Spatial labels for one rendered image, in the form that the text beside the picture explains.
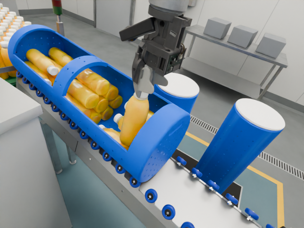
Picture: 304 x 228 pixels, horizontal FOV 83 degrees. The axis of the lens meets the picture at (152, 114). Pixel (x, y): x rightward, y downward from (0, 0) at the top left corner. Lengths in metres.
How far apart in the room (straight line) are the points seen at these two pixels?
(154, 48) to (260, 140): 0.88
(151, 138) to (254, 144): 0.78
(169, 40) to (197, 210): 0.58
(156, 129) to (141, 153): 0.08
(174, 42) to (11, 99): 0.55
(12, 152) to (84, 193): 1.07
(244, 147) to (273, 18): 2.96
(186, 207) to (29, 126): 0.61
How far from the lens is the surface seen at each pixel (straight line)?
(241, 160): 1.24
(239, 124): 1.09
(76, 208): 1.68
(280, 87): 4.11
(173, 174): 0.76
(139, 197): 0.69
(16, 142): 0.72
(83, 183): 1.76
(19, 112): 0.65
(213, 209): 0.76
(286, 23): 3.85
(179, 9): 0.37
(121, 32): 0.46
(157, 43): 0.39
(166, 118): 0.50
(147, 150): 0.48
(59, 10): 1.64
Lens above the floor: 1.55
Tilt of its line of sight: 39 degrees down
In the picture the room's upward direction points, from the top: 14 degrees clockwise
